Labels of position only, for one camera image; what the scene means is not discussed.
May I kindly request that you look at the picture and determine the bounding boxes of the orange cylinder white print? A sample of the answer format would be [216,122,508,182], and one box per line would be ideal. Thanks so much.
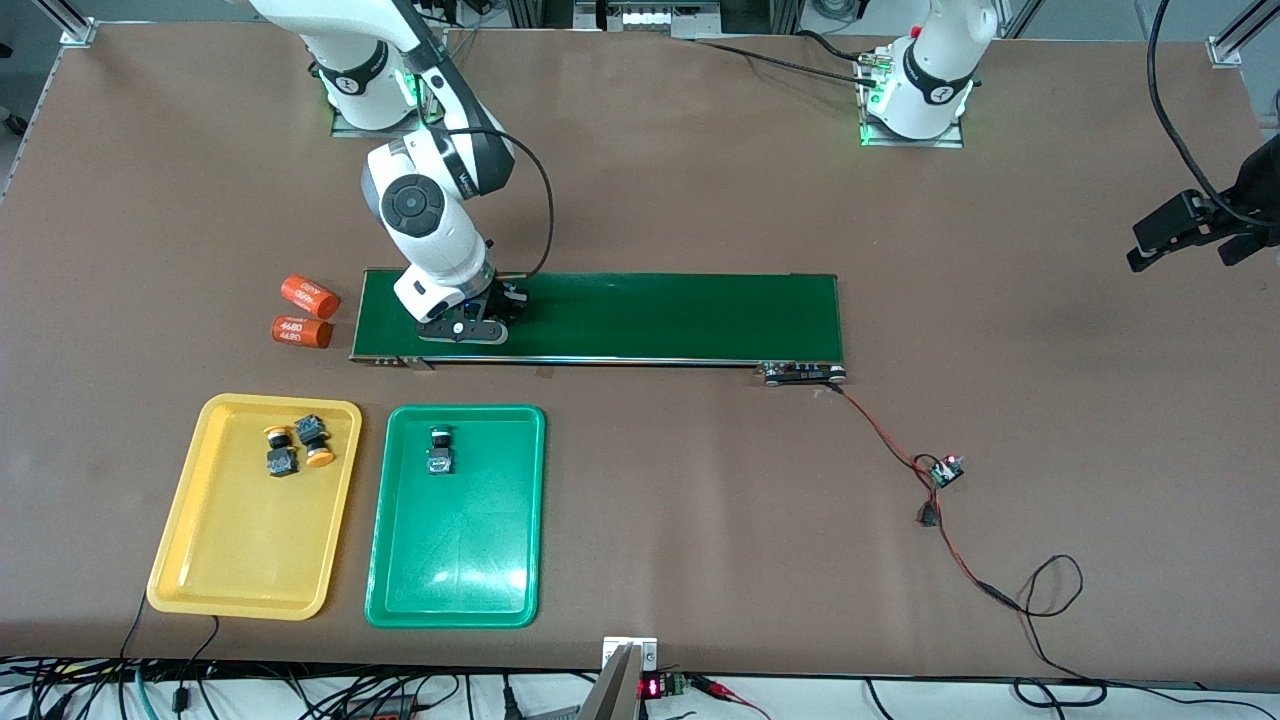
[272,316,334,349]
[281,275,341,322]

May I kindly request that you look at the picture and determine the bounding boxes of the yellow push button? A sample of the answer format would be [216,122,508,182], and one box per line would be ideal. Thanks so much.
[264,426,301,479]
[293,413,336,469]

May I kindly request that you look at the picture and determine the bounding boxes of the aluminium corner profile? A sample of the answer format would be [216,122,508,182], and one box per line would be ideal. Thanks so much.
[1208,0,1280,69]
[35,0,98,48]

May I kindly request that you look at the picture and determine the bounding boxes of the green conveyor belt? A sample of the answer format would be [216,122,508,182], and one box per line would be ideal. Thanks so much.
[350,268,849,388]

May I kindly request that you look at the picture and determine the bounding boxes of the green plastic tray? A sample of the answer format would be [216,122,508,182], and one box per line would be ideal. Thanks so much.
[365,404,547,629]

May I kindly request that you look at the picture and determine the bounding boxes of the yellow plastic tray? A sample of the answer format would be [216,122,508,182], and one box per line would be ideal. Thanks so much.
[147,393,363,621]

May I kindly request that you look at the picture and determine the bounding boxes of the red clip test lead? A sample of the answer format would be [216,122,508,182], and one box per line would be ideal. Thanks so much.
[690,675,773,720]

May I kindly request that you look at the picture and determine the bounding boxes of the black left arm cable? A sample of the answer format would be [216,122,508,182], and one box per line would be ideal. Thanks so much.
[1148,0,1280,229]

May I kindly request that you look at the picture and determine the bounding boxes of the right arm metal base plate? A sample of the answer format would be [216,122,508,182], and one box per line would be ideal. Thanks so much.
[332,30,446,139]

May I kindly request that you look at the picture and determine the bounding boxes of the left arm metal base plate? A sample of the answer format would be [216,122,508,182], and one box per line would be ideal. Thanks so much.
[858,50,966,149]

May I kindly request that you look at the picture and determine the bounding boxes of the metal frame with light strip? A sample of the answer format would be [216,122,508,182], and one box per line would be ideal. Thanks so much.
[505,0,806,41]

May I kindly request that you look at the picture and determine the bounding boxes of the thin black looped wire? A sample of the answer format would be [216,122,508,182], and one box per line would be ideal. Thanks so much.
[1010,555,1111,709]

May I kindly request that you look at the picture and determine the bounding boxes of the thin black power cable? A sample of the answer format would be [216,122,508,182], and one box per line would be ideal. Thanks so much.
[690,30,886,91]

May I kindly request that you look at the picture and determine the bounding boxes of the aluminium camera bracket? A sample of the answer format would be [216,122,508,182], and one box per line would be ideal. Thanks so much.
[578,635,659,720]

